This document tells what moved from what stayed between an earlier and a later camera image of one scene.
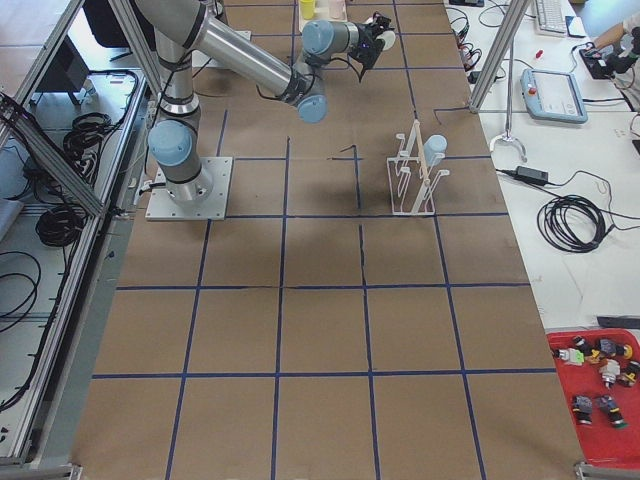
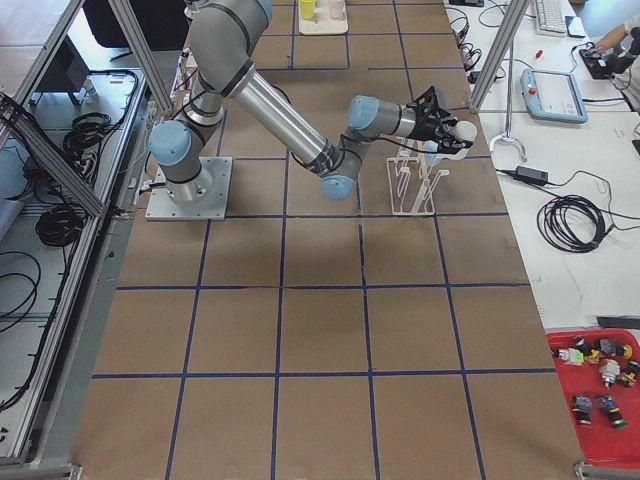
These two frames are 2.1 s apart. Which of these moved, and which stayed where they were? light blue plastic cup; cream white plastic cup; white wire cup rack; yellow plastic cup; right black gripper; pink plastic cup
Moved: right black gripper; cream white plastic cup
Stayed: white wire cup rack; pink plastic cup; light blue plastic cup; yellow plastic cup
